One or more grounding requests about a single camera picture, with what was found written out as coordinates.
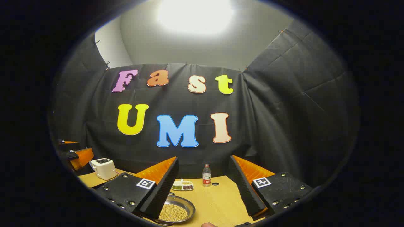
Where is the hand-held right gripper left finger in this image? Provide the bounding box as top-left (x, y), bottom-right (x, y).
top-left (95, 157), bottom-right (179, 219)

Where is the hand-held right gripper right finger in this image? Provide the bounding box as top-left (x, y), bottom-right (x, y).
top-left (227, 155), bottom-right (313, 217)

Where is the stainless steel pot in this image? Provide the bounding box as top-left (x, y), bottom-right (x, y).
top-left (139, 192), bottom-right (196, 226)

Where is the white divided plate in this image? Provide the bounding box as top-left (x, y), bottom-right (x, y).
top-left (171, 179), bottom-right (194, 191)

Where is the white toaster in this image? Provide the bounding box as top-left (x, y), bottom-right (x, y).
top-left (90, 158), bottom-right (119, 181)

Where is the pile of soybeans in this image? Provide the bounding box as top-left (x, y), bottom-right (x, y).
top-left (159, 203), bottom-right (188, 222)

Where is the clear plastic water bottle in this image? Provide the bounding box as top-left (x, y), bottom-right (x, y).
top-left (202, 164), bottom-right (211, 187)

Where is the black backdrop cloth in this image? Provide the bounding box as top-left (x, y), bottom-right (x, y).
top-left (47, 19), bottom-right (360, 189)

